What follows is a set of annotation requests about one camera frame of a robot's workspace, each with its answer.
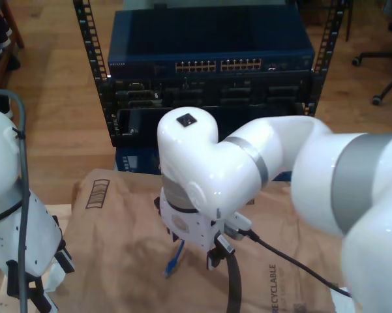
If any blue network cable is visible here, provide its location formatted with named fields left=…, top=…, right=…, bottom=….
left=164, top=239, right=186, bottom=278

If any white paper label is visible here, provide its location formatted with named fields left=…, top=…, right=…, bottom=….
left=47, top=262, right=68, bottom=293
left=331, top=286, right=354, bottom=313

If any brown paper mailer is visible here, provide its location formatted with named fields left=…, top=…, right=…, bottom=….
left=63, top=168, right=355, bottom=313

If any dark blue flat device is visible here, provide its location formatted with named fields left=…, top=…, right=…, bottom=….
left=115, top=145, right=294, bottom=183

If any person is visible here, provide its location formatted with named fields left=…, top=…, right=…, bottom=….
left=0, top=12, right=22, bottom=71
left=0, top=94, right=14, bottom=120

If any black rack server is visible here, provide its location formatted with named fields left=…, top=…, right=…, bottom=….
left=112, top=74, right=314, bottom=113

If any black office chair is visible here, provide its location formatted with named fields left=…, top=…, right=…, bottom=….
left=351, top=21, right=392, bottom=107

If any grey cable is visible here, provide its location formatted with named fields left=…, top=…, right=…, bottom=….
left=0, top=88, right=32, bottom=313

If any thick black camera cable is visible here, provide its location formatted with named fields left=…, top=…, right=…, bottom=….
left=247, top=229, right=354, bottom=299

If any black perforated rack post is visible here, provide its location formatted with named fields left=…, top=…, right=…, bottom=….
left=308, top=0, right=350, bottom=119
left=72, top=0, right=118, bottom=138

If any blue network switch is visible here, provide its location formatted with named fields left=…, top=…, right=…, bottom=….
left=106, top=8, right=316, bottom=79

